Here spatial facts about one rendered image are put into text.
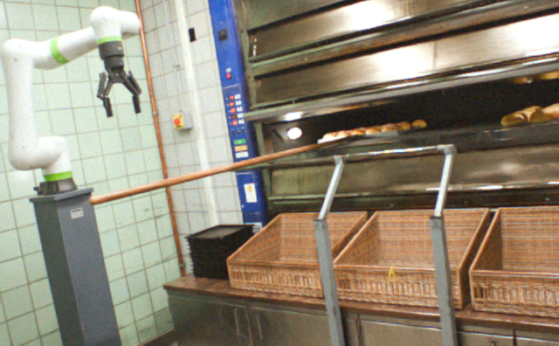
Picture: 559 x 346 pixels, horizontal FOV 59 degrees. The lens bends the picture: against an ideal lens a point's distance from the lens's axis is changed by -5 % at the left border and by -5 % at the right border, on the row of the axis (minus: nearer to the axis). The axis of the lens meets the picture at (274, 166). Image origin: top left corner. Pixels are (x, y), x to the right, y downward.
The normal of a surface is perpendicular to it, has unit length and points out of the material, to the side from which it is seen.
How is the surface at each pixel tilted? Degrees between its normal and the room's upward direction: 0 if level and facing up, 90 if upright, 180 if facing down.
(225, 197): 90
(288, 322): 90
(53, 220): 90
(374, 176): 70
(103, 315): 90
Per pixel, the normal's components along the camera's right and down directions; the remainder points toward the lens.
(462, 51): -0.62, -0.19
